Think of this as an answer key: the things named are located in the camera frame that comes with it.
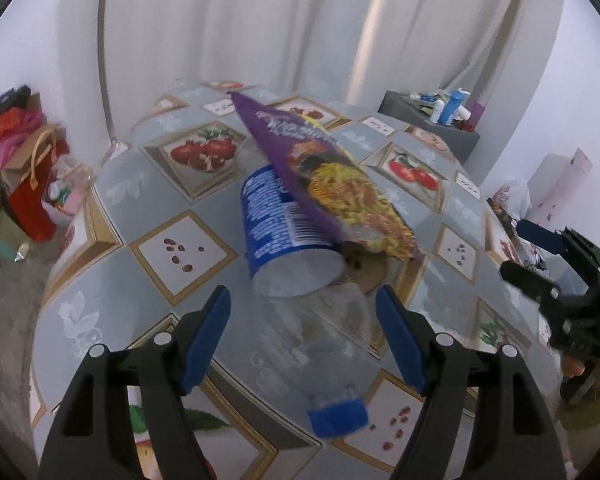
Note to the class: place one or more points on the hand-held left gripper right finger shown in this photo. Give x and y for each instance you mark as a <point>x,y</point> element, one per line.
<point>400,345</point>

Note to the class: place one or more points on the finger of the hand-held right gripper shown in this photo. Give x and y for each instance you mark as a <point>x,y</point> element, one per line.
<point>527,280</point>
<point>540,235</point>

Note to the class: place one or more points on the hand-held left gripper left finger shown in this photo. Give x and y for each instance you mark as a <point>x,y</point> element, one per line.
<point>205,340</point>

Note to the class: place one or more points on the clear bottle with blue cap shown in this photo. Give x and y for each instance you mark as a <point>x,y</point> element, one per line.
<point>270,230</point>

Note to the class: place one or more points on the person's right hand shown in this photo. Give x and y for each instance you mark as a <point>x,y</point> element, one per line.
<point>571,367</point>

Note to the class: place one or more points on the white plastic bag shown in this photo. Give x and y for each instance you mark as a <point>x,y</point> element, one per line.
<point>517,195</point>

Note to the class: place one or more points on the pale pink board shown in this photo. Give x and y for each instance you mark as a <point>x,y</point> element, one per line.
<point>562,185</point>

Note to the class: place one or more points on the grey cabinet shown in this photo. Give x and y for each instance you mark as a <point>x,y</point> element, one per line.
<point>460,142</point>

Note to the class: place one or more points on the purple box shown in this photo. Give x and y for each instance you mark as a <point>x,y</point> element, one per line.
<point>476,115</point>

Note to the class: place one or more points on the blue spray bottle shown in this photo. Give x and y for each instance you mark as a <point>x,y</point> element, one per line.
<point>452,107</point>

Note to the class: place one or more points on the small white bottle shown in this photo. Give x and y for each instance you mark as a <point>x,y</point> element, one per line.
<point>436,111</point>

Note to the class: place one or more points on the purple yellow snack bag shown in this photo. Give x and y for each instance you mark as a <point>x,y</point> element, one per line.
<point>330,180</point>

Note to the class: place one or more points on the small translucent bag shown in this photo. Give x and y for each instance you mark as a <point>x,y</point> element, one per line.
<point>70,190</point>

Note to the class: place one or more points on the red gift bag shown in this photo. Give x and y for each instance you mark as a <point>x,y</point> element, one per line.
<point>30,200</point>

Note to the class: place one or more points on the mint green box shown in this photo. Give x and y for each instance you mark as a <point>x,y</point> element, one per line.
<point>0,245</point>

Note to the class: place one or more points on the colourful cloth pile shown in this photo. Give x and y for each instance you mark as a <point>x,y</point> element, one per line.
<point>10,125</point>

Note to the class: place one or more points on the curved dark hoop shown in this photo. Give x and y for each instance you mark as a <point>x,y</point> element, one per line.
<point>101,60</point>

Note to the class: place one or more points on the white curtain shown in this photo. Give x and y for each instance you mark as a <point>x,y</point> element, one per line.
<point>230,20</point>

